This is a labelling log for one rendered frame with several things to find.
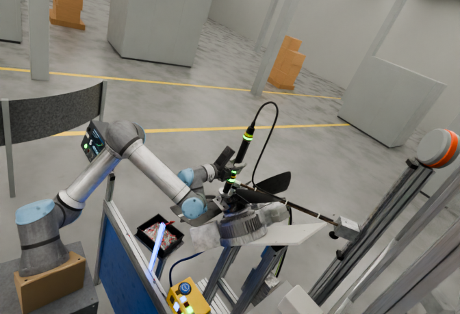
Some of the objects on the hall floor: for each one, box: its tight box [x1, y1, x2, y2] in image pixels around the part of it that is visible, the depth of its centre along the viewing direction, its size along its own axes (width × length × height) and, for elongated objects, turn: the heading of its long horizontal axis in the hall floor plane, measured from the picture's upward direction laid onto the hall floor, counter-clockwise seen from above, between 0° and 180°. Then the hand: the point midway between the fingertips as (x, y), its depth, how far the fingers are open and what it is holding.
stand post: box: [202, 246, 240, 306], centre depth 180 cm, size 4×9×91 cm, turn 102°
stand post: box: [230, 246, 287, 314], centre depth 161 cm, size 4×9×115 cm, turn 102°
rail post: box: [93, 209, 107, 286], centre depth 184 cm, size 4×4×78 cm
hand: (241, 160), depth 132 cm, fingers closed on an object, 4 cm apart
